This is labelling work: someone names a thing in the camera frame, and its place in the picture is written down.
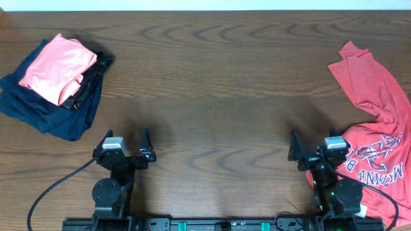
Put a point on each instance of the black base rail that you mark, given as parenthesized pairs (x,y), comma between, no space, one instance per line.
(280,223)

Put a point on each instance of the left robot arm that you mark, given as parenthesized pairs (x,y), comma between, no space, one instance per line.
(112,195)

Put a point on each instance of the folded black patterned garment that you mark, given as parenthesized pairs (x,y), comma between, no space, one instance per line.
(91,78)

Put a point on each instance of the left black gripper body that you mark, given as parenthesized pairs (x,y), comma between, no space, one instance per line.
(127,160)

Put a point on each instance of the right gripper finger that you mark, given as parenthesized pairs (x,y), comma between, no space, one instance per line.
(295,152)
(333,132)

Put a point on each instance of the red printed t-shirt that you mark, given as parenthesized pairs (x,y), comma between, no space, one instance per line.
(380,151)

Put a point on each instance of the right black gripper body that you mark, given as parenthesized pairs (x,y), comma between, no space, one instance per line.
(309,162)

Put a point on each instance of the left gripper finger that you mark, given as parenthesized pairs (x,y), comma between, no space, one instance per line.
(146,147)
(108,134)

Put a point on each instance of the folded pink shirt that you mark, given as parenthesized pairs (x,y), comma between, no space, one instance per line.
(57,72)

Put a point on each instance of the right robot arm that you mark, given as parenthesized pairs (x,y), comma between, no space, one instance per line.
(337,197)

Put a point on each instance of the folded navy blue garment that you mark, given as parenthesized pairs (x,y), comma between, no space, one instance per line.
(26,105)

